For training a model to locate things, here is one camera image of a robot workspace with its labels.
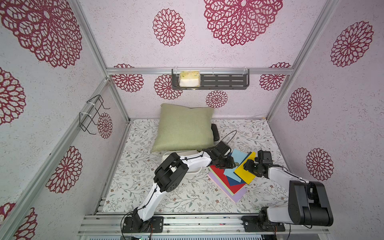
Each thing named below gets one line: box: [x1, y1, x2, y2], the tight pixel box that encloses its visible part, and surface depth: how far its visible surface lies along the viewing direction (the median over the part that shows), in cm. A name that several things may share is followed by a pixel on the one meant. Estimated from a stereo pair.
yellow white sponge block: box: [178, 70, 201, 88], surface depth 92 cm
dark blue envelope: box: [226, 172, 246, 186], surface depth 90 cm
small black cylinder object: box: [211, 123, 220, 142], surface depth 111 cm
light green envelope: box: [208, 166, 235, 196], surface depth 91 cm
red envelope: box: [210, 165, 247, 194], surface depth 90 cm
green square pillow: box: [151, 103, 214, 153], surface depth 99 cm
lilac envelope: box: [207, 172, 248, 203], surface depth 86 cm
